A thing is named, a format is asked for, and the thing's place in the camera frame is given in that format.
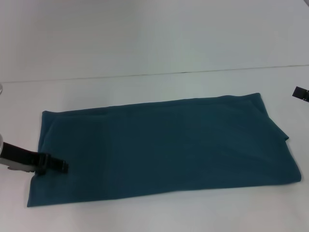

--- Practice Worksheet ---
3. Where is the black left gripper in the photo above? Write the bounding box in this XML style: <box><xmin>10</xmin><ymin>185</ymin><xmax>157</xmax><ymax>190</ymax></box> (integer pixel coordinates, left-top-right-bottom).
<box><xmin>1</xmin><ymin>142</ymin><xmax>70</xmax><ymax>175</ymax></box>

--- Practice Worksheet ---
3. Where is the teal t-shirt with FREE print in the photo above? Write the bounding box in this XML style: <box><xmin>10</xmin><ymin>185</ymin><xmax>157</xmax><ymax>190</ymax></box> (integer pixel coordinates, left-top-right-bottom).
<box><xmin>26</xmin><ymin>92</ymin><xmax>302</xmax><ymax>208</ymax></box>

